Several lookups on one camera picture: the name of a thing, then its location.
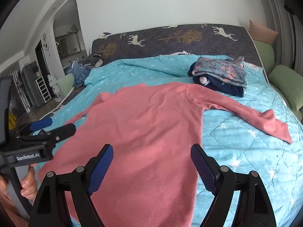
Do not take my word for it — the folded navy garment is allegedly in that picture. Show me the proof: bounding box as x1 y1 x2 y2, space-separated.
193 74 245 98

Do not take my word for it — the blue denim garment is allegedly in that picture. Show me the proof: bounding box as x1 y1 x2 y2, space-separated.
67 61 91 88

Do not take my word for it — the folded floral garment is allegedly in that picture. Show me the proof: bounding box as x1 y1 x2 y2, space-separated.
188 56 248 88

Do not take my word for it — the metal railing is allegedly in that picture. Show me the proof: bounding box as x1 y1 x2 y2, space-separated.
0 62 21 115

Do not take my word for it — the pink knit sweater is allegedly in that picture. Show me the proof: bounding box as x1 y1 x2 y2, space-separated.
37 82 293 227

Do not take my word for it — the pale green cushion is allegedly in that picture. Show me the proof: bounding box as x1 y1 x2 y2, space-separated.
57 75 74 95

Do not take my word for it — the turquoise star quilt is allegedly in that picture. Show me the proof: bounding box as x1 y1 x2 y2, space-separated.
33 54 303 227

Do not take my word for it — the person's left hand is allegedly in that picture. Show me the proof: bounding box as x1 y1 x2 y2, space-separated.
0 167 38 218

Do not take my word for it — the dark deer print bed sheet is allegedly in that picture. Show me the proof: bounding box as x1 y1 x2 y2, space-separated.
51 24 269 119

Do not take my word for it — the dark grey garment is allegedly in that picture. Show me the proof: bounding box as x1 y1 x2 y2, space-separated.
78 54 103 69

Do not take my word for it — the white cat figurine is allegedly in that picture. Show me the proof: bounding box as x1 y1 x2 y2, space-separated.
47 74 62 103

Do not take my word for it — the grey refrigerator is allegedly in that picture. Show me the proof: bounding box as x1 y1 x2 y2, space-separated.
21 61 42 108

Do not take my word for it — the pink pillow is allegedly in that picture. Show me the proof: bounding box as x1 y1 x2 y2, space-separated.
249 19 278 45

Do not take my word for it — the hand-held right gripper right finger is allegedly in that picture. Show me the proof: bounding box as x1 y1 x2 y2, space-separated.
191 144 277 227

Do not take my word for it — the white shelf rack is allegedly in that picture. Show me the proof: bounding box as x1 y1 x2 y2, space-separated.
35 77 52 102

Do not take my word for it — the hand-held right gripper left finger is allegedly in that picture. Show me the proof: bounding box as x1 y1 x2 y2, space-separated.
28 144 114 227

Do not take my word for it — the small green cushion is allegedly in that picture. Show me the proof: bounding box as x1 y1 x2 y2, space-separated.
253 40 275 83

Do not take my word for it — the large green cushion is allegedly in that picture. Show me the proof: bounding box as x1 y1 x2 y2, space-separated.
269 65 303 112

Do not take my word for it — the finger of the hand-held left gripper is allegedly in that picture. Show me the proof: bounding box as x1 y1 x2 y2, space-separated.
14 117 52 133
35 123 77 145

